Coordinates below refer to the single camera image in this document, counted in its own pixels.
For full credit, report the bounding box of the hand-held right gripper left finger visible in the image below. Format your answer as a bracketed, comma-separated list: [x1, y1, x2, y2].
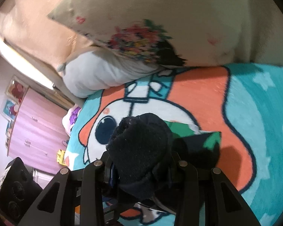
[18, 151, 119, 226]

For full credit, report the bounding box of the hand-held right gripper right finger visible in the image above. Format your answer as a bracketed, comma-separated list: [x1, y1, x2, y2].
[170, 152, 262, 226]

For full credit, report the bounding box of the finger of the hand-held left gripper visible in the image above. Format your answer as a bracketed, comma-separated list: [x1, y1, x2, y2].
[103, 199, 120, 226]

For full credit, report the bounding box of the yellow toy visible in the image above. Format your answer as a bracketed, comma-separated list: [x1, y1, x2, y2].
[56, 149, 67, 165]

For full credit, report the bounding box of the pink wardrobe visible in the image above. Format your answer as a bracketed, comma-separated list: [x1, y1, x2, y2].
[7, 87, 71, 175]

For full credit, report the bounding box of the purple and white cloth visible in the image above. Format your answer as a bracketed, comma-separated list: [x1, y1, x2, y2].
[62, 106, 82, 135]

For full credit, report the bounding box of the teal cartoon printed blanket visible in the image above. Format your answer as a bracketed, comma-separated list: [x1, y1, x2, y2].
[64, 62, 283, 226]

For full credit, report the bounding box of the white pillow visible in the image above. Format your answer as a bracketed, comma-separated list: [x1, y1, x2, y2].
[57, 50, 165, 98]

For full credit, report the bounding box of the cream floral pillow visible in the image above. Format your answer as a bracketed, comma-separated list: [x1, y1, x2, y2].
[47, 0, 253, 67]

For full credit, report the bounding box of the beige curtain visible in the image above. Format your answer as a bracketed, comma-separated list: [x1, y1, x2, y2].
[0, 0, 283, 78]

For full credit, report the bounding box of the blue wall picture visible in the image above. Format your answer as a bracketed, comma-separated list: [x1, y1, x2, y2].
[0, 99, 20, 121]

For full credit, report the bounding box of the red flower wall picture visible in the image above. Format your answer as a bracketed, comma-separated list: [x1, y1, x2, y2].
[5, 75, 30, 104]

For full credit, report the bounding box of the window frame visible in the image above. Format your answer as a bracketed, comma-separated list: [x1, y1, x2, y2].
[0, 27, 76, 110]

